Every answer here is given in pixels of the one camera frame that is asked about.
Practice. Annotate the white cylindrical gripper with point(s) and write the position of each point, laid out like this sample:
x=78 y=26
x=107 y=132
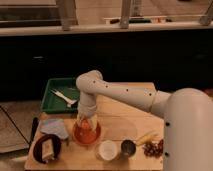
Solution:
x=86 y=108

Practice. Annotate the orange apple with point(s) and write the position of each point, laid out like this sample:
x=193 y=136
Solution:
x=85 y=127

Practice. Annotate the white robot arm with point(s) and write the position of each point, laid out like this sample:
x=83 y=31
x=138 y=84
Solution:
x=187 y=115

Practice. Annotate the red bowl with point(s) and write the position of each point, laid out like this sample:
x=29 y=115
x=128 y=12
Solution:
x=84 y=135

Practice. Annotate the white plastic fork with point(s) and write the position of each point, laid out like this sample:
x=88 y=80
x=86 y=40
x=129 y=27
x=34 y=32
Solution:
x=69 y=101

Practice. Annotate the white cup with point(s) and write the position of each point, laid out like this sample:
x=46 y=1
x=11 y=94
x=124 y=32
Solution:
x=107 y=150

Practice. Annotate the blue-grey cloth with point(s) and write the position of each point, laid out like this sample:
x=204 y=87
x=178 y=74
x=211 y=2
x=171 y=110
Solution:
x=54 y=126

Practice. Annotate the green plastic tray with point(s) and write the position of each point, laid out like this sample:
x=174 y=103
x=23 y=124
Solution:
x=52 y=104

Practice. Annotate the tan sponge block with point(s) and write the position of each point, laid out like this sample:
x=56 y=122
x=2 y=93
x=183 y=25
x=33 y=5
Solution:
x=47 y=150

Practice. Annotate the wooden table board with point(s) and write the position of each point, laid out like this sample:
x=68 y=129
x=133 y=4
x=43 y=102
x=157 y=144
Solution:
x=118 y=122

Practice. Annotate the metal cup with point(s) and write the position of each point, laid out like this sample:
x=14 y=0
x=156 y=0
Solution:
x=128 y=148

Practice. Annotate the dark round plate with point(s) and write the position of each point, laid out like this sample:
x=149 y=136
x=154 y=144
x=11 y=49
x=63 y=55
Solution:
x=37 y=150

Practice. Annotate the yellow banana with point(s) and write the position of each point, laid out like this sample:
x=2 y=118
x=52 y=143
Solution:
x=145 y=138

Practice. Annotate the bunch of dark grapes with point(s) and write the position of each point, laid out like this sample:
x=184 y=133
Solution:
x=154 y=149

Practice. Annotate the black handled knife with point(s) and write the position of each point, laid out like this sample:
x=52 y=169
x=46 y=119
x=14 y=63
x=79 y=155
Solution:
x=34 y=128

